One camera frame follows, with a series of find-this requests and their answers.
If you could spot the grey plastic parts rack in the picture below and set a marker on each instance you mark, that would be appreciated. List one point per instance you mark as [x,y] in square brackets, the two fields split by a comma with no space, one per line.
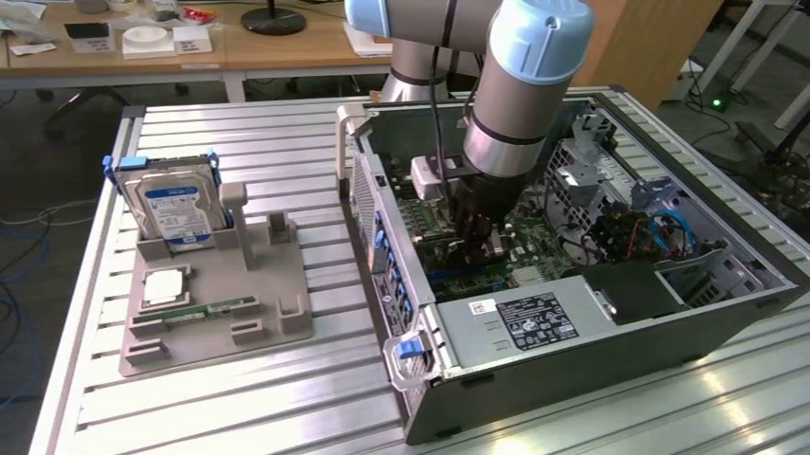
[215,270]

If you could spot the white box with round dish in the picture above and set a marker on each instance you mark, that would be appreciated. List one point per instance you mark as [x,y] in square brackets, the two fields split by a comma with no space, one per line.
[148,42]

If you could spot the metal disk bay cage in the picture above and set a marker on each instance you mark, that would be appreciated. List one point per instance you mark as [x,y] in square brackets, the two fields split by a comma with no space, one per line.
[582,166]

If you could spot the wooden cabinet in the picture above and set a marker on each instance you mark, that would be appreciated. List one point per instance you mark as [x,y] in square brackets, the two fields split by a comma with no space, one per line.
[644,47]

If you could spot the green graphics card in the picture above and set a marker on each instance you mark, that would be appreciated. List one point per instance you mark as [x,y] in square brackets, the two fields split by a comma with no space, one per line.
[471,253]

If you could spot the red packet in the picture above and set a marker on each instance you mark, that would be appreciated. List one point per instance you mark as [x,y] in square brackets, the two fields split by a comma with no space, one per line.
[196,15]

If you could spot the open black PC case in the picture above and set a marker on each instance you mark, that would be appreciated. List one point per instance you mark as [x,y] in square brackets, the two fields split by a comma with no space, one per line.
[569,379]

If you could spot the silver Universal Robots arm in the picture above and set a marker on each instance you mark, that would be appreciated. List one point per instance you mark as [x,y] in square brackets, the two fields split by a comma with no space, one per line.
[512,118]

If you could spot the white box with black top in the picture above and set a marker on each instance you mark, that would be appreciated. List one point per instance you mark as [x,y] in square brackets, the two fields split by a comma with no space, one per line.
[88,38]

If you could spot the hard disk with blue caddy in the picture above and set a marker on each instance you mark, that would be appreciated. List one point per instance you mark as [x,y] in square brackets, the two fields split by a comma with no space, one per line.
[170,208]

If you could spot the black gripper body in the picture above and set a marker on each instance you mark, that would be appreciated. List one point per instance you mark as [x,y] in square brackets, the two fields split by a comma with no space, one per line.
[489,199]

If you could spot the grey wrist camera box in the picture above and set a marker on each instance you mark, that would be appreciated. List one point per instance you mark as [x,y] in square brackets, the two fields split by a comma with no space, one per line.
[429,182]

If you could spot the blue case latch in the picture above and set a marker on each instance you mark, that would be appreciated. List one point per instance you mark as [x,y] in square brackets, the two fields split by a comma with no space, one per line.
[405,351]

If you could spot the grey cup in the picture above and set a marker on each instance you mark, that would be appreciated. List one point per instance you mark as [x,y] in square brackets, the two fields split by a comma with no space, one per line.
[92,5]

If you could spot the white table frame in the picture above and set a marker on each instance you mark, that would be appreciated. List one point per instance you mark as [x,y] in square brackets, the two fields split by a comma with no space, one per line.
[759,38]

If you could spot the green RAM stick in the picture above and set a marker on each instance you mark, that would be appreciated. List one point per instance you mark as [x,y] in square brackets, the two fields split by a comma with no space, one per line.
[189,313]

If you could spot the grey power supply unit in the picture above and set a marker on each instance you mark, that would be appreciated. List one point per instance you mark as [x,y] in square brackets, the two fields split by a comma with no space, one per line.
[480,341]

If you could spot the black office chair base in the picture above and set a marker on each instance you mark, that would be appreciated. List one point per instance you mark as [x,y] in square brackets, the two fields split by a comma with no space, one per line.
[752,135]
[81,99]

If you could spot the small white box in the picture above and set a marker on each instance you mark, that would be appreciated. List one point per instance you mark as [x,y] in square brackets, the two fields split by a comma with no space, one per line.
[191,40]

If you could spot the wooden desk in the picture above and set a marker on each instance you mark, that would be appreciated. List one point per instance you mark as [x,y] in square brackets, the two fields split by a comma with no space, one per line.
[284,52]

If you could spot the black round lamp base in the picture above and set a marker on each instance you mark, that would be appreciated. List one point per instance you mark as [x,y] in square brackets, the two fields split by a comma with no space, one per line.
[272,23]

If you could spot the white paper stack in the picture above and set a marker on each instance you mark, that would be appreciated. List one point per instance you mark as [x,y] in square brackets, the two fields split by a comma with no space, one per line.
[367,47]

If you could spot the white paper label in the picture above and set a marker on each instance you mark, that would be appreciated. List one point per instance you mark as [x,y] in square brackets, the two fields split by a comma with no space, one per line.
[30,49]

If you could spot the silver CPU chip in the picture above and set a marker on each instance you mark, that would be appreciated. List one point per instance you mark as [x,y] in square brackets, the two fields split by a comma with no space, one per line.
[164,286]

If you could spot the green motherboard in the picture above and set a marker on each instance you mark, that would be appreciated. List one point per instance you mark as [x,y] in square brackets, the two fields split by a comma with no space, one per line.
[531,246]

